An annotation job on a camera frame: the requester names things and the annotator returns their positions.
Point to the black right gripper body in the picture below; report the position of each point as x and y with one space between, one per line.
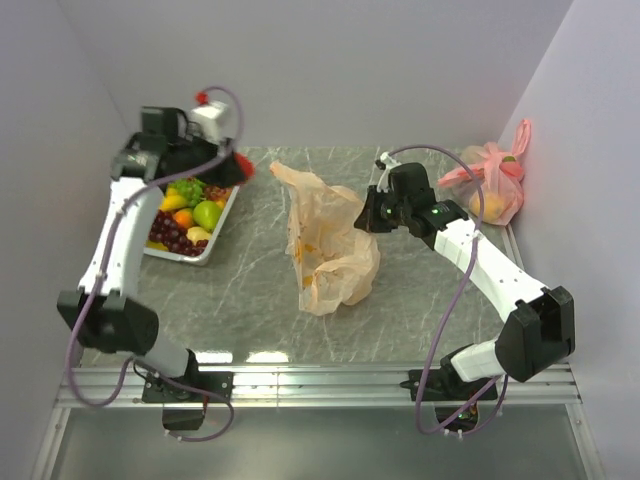
386 212

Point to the fake red pear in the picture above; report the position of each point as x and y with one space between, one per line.
246 164

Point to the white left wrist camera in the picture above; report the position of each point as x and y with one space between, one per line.
211 118

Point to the translucent orange plastic bag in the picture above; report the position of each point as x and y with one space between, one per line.
335 263

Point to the fake small red grapes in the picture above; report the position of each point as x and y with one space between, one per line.
214 193

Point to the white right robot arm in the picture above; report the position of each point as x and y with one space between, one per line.
539 324

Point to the fake yellow banana bunch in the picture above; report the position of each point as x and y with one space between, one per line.
173 201

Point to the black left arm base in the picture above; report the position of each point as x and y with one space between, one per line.
184 402

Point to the fake green pear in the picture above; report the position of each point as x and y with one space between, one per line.
206 215

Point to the fake green grape bunch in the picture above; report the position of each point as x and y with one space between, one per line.
191 189

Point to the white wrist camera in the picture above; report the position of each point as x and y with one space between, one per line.
385 163
211 118

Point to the white plastic fruit basket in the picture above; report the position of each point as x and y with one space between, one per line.
203 258

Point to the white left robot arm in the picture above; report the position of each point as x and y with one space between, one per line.
103 312

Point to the aluminium table edge rail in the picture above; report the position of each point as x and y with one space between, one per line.
339 421

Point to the fake orange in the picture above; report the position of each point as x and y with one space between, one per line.
184 218

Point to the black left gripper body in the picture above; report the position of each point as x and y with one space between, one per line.
198 152

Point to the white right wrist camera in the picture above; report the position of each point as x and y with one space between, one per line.
385 163

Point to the fake purple grape bunch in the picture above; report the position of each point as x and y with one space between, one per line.
165 235

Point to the pink tied fruit bag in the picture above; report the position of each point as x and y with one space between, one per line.
500 173

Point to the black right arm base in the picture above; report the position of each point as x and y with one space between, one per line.
441 387

